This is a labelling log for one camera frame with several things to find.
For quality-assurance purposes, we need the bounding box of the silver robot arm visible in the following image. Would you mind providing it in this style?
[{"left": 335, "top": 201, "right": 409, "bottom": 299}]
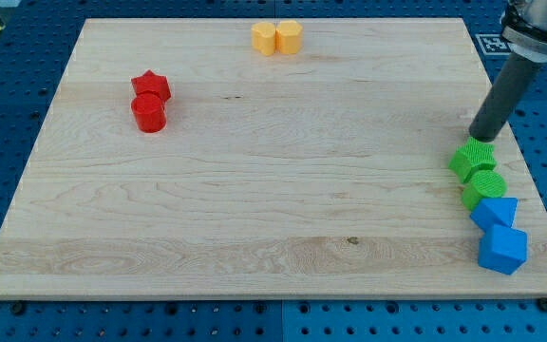
[{"left": 500, "top": 0, "right": 547, "bottom": 64}]

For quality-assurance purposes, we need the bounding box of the light wooden board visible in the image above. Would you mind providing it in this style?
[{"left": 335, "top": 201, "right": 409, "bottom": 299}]
[{"left": 0, "top": 18, "right": 547, "bottom": 301}]

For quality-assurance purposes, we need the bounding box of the black board stop bolt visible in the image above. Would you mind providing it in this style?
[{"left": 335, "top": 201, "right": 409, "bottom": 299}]
[
  {"left": 537, "top": 297, "right": 547, "bottom": 313},
  {"left": 9, "top": 301, "right": 27, "bottom": 316}
]

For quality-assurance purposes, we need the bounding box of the yellow heart block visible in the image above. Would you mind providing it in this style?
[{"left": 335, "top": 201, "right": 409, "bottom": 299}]
[{"left": 251, "top": 22, "right": 276, "bottom": 56}]

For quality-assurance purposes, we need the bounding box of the yellow hexagon block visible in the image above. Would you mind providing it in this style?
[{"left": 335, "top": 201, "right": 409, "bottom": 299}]
[{"left": 275, "top": 20, "right": 303, "bottom": 54}]

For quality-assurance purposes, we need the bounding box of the red cylinder block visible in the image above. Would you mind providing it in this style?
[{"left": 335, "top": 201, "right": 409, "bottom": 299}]
[{"left": 131, "top": 93, "right": 166, "bottom": 133}]

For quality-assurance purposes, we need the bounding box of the red star block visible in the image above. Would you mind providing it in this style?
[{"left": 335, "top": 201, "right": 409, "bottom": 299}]
[{"left": 131, "top": 69, "right": 172, "bottom": 102}]

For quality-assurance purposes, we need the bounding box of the green star block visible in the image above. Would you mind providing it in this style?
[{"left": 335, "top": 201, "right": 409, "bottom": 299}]
[{"left": 448, "top": 137, "right": 497, "bottom": 183}]

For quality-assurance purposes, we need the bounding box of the green cylinder block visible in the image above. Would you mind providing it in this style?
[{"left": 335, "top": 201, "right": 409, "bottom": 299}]
[{"left": 461, "top": 170, "right": 507, "bottom": 211}]

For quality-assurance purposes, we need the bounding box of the blue triangle block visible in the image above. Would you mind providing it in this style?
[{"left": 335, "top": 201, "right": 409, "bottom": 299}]
[{"left": 470, "top": 198, "right": 519, "bottom": 232}]

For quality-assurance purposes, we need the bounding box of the blue cube block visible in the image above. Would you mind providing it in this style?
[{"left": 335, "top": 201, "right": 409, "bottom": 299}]
[{"left": 478, "top": 224, "right": 528, "bottom": 275}]

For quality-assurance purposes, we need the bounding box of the white fiducial marker tag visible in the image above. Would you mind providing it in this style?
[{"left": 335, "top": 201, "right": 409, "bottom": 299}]
[{"left": 476, "top": 33, "right": 512, "bottom": 56}]

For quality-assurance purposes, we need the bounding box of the grey cylindrical pointer rod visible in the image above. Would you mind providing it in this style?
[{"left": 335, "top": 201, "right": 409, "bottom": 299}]
[{"left": 468, "top": 52, "right": 543, "bottom": 143}]

